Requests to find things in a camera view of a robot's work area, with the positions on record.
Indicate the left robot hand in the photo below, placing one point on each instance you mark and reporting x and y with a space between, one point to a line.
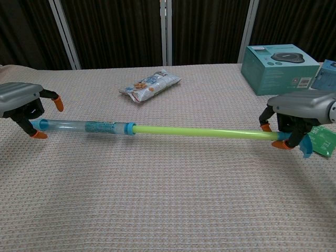
18 97

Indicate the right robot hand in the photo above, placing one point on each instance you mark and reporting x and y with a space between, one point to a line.
302 105

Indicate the clear blue plastic tube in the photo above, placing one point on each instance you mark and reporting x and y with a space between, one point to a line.
68 127

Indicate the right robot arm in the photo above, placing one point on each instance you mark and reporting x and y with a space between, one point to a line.
334 111

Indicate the light blue cardboard box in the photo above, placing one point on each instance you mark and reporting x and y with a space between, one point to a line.
328 77

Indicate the teal speaker product box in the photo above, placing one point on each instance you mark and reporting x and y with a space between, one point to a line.
275 76

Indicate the green sachet packet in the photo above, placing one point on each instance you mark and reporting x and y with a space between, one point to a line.
324 143

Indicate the white snack bag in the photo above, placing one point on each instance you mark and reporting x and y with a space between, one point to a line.
149 85

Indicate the beige woven tablecloth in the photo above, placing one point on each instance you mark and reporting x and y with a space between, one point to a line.
157 197

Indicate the white screen frame post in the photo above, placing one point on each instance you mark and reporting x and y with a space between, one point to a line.
166 31
248 26
64 34

